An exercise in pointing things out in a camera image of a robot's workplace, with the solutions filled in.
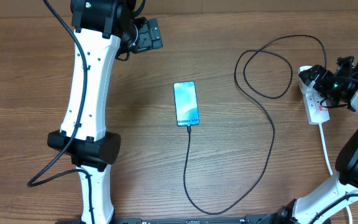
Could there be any black charger cable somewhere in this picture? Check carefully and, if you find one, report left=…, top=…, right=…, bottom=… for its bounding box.
left=182, top=34, right=328, bottom=216

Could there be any blue smartphone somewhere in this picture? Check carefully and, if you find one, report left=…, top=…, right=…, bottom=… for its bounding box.
left=173, top=81, right=200, bottom=126

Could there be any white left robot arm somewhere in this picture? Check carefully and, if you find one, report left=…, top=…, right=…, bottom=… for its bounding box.
left=47, top=0, right=163, bottom=223

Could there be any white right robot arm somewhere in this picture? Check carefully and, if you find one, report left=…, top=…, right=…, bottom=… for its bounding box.
left=260, top=56, right=358, bottom=223

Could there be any white power strip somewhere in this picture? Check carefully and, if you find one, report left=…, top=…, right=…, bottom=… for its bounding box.
left=297, top=65, right=331, bottom=126

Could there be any white power strip cord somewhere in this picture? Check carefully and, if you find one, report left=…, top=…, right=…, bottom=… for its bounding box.
left=318, top=123, right=354, bottom=224

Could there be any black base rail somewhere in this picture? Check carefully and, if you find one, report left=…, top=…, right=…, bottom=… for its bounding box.
left=54, top=213, right=279, bottom=224

